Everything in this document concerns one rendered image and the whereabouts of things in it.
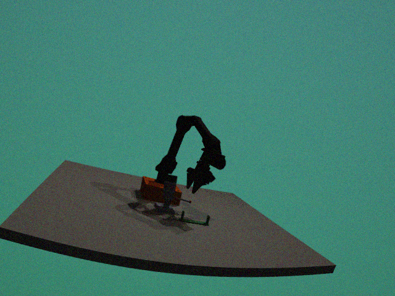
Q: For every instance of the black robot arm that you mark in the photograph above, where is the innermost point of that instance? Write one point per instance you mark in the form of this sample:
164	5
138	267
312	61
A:
211	155

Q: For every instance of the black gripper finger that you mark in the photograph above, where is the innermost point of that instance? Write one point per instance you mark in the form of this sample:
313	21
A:
190	180
196	185

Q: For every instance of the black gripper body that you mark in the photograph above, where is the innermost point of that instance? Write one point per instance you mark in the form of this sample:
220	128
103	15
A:
199	171

